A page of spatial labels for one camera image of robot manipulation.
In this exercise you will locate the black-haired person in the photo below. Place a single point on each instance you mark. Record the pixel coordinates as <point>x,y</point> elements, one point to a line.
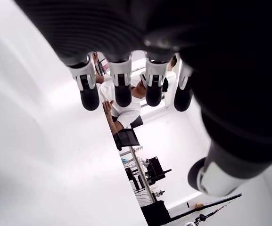
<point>172,63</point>

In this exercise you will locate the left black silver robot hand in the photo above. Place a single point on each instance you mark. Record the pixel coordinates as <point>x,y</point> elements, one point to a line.
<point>197,35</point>

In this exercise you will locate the black tripod pole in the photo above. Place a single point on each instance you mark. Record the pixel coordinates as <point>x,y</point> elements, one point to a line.
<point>220,199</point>

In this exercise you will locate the seated person in white shirt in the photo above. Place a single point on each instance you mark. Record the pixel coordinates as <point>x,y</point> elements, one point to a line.
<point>124,115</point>

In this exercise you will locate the black cabinet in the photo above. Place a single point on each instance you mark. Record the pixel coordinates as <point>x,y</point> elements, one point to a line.
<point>154,212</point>

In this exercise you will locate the metal shelf rack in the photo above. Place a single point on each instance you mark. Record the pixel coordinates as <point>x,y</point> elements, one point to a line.
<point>140,169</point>

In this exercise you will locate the black equipment box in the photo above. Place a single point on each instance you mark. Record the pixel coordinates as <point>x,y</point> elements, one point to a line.
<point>155,167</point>

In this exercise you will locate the black folding chair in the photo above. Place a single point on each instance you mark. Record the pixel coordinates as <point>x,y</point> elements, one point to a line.
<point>126,139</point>

